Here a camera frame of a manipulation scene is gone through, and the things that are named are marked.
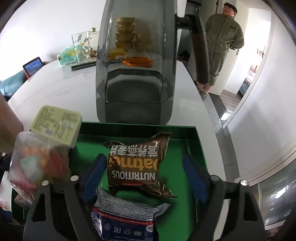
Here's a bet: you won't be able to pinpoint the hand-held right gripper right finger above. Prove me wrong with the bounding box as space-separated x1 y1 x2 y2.
182 153 267 241

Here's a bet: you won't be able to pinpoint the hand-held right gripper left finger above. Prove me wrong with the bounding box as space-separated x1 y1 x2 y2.
23 153 108 241

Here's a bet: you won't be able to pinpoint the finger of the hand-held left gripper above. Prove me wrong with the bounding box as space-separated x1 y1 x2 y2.
0 151 13 184

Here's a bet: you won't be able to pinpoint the green tray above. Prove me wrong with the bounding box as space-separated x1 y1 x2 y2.
11 121 208 241

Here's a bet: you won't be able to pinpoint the clear bag of mixed snacks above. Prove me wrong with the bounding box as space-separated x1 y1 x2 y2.
7 131 73 207

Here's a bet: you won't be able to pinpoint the brown oatmeal snack packet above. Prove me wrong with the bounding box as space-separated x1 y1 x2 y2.
103 131 178 199

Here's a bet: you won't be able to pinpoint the blue and white snack packet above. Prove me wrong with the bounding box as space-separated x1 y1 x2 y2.
90 186 171 241

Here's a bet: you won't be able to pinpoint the cream snack packet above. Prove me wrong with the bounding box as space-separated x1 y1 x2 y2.
30 105 83 149

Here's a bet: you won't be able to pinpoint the teal sofa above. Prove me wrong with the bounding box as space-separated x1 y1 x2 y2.
0 70 30 100

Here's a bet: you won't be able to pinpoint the glass-front cabinet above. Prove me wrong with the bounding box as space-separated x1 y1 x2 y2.
256 170 296 233

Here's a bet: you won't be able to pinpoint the red smart display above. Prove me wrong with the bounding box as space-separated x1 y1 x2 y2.
22 56 43 78

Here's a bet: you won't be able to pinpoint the smoked glass pitcher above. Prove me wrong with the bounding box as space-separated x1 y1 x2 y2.
95 0 211 126

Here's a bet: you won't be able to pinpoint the black stick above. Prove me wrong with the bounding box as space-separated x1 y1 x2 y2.
71 60 97 70

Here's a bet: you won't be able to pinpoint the pale green tissue pack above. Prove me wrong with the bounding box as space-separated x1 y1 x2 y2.
57 44 84 67

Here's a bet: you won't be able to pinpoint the orange scissors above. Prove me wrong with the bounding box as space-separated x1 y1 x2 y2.
120 57 154 68

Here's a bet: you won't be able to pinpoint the yellow box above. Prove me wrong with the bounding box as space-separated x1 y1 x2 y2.
108 48 127 61

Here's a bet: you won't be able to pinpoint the clear patterned glass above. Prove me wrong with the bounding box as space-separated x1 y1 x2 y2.
71 27 100 62

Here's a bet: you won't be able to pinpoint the stack of gold ingot ornaments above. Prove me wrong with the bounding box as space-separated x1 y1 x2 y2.
115 16 152 51

